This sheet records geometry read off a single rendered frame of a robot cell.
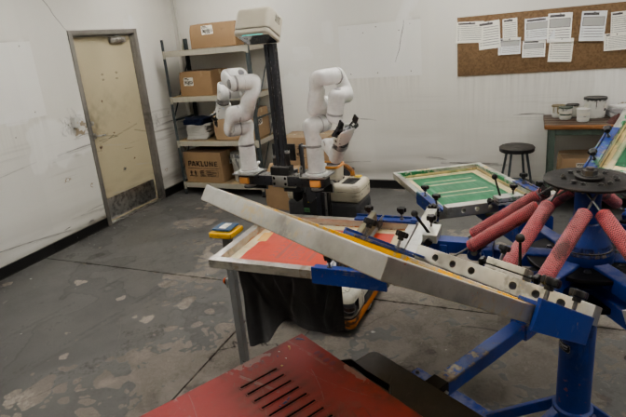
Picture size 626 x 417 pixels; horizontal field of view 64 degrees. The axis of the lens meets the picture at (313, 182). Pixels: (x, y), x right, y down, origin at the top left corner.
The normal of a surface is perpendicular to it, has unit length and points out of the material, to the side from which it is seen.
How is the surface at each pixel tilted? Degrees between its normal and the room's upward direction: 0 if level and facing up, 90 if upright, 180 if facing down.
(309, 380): 0
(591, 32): 87
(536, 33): 87
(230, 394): 0
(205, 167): 90
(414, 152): 90
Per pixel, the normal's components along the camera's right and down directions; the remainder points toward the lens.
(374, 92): -0.37, 0.29
